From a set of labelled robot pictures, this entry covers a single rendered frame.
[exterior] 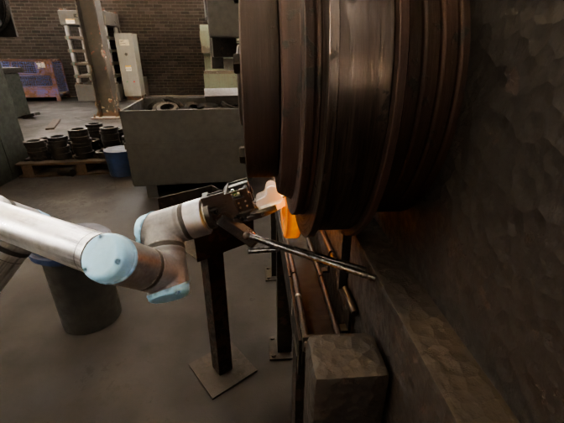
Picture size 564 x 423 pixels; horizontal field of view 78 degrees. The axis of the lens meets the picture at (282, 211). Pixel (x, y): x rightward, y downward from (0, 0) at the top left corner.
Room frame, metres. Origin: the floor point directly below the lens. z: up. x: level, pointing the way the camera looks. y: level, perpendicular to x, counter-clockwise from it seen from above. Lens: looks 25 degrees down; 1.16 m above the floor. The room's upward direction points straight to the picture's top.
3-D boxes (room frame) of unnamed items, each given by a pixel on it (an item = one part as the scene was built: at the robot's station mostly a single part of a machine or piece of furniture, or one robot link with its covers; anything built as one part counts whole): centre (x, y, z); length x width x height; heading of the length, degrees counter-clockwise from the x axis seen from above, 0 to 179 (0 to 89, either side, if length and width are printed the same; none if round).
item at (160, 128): (3.27, 0.82, 0.39); 1.03 x 0.83 x 0.79; 98
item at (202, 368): (1.04, 0.25, 0.36); 0.26 x 0.20 x 0.72; 39
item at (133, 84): (9.74, 4.43, 1.03); 1.54 x 0.94 x 2.05; 94
